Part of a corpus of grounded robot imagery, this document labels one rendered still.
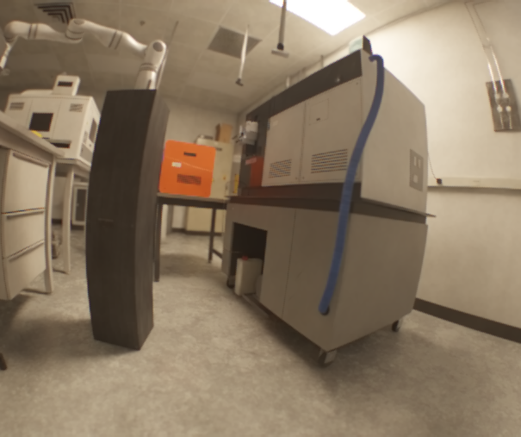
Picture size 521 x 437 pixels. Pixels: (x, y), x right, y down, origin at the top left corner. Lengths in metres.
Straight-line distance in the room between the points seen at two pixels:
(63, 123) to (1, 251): 1.29
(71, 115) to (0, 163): 1.14
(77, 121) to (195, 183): 1.13
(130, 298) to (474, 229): 2.06
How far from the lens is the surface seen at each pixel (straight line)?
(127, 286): 1.01
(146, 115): 0.99
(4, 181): 1.14
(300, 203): 1.11
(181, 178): 1.93
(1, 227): 1.16
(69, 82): 2.31
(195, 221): 4.74
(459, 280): 1.94
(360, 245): 0.93
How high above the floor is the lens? 0.66
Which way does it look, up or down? 2 degrees down
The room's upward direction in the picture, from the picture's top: 6 degrees clockwise
